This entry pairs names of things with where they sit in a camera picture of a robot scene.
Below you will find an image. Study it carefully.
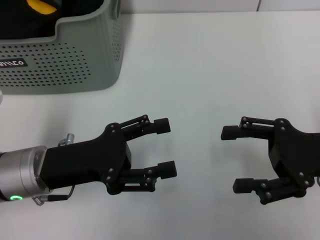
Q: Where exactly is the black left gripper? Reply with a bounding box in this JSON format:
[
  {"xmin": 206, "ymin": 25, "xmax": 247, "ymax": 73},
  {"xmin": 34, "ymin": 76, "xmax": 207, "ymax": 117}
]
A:
[{"xmin": 40, "ymin": 122, "xmax": 133, "ymax": 196}]

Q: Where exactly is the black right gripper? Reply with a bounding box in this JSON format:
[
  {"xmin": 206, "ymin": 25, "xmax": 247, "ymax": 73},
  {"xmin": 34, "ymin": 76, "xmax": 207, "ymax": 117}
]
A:
[{"xmin": 220, "ymin": 116, "xmax": 320, "ymax": 205}]

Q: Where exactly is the yellow and green towel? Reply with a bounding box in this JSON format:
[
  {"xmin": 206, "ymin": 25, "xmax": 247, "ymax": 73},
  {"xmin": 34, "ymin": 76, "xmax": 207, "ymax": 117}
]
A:
[{"xmin": 23, "ymin": 0, "xmax": 60, "ymax": 16}]

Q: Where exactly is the grey-green perforated storage box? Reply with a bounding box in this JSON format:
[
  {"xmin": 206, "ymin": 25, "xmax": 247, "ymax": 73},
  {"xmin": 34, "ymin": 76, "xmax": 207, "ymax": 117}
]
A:
[{"xmin": 0, "ymin": 0, "xmax": 123, "ymax": 96}]

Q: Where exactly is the black brand label sticker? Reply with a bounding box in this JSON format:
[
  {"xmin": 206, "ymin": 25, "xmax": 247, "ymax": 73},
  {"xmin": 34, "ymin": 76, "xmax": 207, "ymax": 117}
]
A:
[{"xmin": 0, "ymin": 58, "xmax": 28, "ymax": 68}]

